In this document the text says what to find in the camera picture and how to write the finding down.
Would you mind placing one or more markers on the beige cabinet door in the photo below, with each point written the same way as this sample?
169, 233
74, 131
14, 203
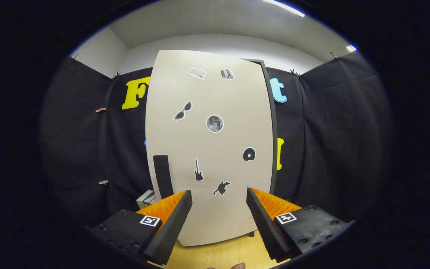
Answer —
215, 209

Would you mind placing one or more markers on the green and white book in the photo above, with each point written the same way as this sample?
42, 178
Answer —
145, 198

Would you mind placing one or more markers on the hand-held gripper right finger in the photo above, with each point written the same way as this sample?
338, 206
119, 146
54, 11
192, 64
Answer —
264, 224

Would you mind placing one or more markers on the grey cabinet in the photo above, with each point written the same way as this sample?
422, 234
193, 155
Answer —
274, 142

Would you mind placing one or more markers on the brown book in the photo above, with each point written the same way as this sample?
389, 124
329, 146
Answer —
153, 200

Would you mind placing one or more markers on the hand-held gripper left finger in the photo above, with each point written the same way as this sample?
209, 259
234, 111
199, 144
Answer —
172, 224

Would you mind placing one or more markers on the black backdrop cloth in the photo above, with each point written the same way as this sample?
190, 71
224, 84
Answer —
330, 130

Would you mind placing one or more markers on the small ceiling light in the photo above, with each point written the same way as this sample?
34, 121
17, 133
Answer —
351, 48

